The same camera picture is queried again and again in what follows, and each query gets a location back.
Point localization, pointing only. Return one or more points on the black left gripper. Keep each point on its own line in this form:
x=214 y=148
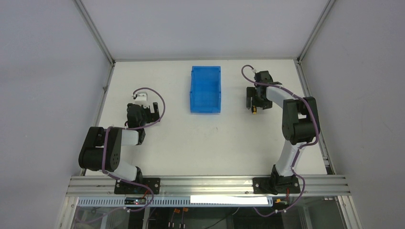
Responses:
x=151 y=114

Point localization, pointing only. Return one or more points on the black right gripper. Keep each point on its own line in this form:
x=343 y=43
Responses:
x=253 y=97

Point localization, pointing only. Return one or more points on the black yellow screwdriver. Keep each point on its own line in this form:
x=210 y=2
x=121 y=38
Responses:
x=253 y=109

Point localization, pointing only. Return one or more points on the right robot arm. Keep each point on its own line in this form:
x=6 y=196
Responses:
x=299 y=125

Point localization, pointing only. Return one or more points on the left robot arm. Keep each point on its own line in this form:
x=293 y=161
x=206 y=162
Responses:
x=101 y=150

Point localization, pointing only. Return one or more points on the blue plastic bin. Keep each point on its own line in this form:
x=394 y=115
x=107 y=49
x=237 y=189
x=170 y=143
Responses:
x=205 y=90

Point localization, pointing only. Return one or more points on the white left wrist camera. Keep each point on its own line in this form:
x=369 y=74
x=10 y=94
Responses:
x=140 y=98

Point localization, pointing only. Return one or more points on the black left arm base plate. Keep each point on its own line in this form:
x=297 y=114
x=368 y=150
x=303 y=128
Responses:
x=124 y=188

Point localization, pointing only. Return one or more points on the left aluminium frame post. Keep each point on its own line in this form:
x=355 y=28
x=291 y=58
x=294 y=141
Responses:
x=105 y=51

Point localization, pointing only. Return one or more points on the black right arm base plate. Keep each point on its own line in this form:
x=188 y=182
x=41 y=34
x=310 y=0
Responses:
x=276 y=185

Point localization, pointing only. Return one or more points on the aluminium enclosure frame post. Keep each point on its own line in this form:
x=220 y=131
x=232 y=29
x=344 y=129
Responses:
x=299 y=64

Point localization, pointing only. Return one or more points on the aluminium front rail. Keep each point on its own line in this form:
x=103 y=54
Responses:
x=184 y=186

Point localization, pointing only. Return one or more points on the slotted cable duct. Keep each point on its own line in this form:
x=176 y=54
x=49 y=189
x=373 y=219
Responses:
x=191 y=201

